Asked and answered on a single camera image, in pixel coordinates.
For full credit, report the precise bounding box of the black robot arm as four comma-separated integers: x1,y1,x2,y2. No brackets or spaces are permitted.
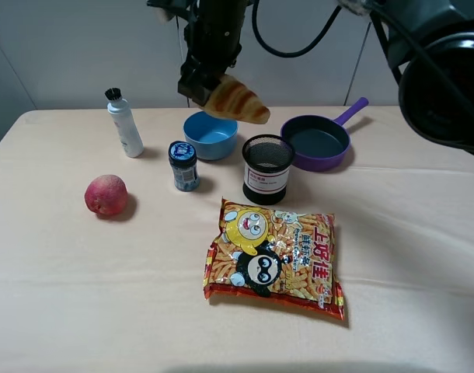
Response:
148,1,474,155

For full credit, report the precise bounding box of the blue plastic bowl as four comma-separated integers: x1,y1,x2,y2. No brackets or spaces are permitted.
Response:
183,111,239,161

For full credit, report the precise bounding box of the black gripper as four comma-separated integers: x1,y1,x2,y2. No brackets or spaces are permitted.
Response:
177,0,247,106

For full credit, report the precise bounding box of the purple frying pan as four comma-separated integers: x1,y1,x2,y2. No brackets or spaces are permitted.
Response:
281,97,369,172

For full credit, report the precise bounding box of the black cable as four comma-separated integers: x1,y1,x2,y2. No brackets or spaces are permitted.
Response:
251,0,341,58

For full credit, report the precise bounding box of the prawn cracker snack bag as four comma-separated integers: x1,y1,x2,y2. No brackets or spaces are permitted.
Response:
203,200,345,320

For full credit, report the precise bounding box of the black mesh pen holder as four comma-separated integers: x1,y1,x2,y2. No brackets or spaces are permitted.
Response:
242,134,295,206

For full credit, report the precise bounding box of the red peach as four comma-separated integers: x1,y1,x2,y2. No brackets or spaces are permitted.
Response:
84,175,128,216

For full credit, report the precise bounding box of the striped croissant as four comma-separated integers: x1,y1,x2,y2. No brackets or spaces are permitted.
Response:
201,74,270,124

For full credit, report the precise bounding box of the white bottle with black brush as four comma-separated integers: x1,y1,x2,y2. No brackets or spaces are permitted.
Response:
105,88,144,158

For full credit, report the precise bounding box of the small blue-capped jar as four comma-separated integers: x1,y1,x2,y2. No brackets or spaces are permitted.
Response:
168,141,200,192

